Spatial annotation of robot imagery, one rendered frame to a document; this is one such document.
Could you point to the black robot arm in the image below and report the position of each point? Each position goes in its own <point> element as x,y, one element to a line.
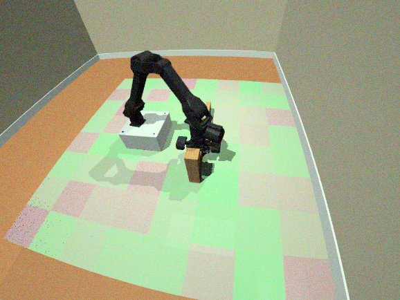
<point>194,109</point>

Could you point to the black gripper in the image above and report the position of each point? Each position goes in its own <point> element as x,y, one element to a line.
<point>198,143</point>

